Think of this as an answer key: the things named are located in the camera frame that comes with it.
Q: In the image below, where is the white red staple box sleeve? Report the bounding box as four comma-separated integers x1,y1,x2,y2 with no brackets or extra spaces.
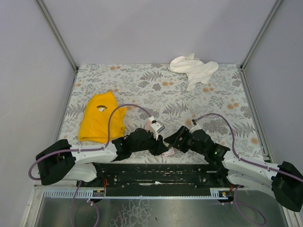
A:
162,148,175,157

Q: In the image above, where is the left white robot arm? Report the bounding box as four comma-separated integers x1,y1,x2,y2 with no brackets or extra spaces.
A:
34,128,168,185

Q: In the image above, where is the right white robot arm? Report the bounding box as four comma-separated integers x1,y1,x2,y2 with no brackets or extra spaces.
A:
164,126,303,212

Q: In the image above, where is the floral table mat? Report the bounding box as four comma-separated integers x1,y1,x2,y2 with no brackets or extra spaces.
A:
58,64,263,160

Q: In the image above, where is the yellow folded cloth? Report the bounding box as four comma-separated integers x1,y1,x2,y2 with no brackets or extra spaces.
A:
78,92,127,144

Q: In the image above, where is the white crumpled cloth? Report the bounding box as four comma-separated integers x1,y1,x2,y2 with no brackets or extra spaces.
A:
169,53,219,91

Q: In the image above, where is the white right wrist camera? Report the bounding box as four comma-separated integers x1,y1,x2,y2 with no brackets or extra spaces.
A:
190,124,202,133

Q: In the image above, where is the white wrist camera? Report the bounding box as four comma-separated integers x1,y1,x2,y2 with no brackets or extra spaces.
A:
190,124,202,133
149,120,165,140

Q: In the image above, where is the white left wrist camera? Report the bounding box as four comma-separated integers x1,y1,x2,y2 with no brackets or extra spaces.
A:
149,120,165,140

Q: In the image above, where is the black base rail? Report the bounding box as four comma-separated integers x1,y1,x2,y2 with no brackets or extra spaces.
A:
73,163,234,198

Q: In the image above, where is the white slotted cable duct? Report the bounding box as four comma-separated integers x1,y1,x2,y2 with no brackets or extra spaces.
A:
44,189,228,201

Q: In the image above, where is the left aluminium frame post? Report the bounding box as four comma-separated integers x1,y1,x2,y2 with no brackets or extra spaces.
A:
35,0,79,71

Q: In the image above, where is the aluminium frame post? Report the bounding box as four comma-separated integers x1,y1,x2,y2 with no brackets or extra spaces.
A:
35,0,79,71
240,0,284,70

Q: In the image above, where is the right aluminium frame post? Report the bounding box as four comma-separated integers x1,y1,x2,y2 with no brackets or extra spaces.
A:
240,0,284,70

